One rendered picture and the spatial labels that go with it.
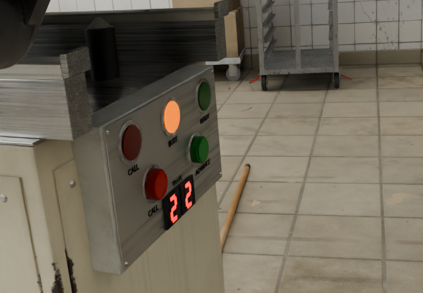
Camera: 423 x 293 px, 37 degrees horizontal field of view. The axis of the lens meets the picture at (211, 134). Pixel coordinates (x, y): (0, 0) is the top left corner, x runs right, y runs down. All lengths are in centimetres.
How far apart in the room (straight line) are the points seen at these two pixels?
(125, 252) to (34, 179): 11
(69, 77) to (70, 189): 11
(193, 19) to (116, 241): 29
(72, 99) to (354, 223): 181
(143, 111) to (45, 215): 13
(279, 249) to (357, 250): 24
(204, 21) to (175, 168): 19
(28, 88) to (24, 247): 14
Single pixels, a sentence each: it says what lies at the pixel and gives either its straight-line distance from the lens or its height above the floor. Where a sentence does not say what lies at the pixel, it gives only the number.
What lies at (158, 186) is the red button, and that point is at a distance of 60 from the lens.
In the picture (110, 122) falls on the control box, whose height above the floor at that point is 84.
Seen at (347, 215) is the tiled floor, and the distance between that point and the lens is 228.
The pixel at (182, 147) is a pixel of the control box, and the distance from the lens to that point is 66.
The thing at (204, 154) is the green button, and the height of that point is 75.
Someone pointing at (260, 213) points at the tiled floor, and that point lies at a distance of 232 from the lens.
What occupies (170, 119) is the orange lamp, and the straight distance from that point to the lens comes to 63.
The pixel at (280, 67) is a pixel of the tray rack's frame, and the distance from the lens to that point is 398.
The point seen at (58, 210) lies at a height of 77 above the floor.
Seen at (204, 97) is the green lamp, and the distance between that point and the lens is 70.
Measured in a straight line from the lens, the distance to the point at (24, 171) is 52.
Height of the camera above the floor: 98
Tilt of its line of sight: 18 degrees down
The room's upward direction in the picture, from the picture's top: 5 degrees counter-clockwise
